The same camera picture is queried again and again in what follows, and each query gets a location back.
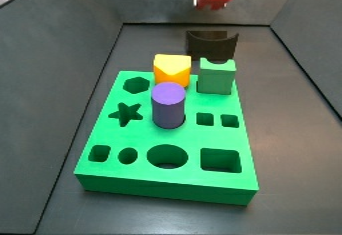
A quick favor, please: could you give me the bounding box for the black curved holder fixture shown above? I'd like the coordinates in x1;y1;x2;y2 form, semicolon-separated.
186;31;239;61

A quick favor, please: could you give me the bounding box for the yellow-orange pentagon block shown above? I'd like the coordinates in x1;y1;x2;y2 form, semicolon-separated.
154;54;191;87

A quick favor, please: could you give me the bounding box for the green notched block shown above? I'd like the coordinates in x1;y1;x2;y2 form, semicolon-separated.
198;58;237;95

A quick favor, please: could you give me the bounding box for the purple cylinder block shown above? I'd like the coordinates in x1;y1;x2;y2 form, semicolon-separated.
151;82;186;129

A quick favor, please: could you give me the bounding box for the green shape-sorter base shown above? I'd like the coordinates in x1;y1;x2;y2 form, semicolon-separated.
74;71;259;205

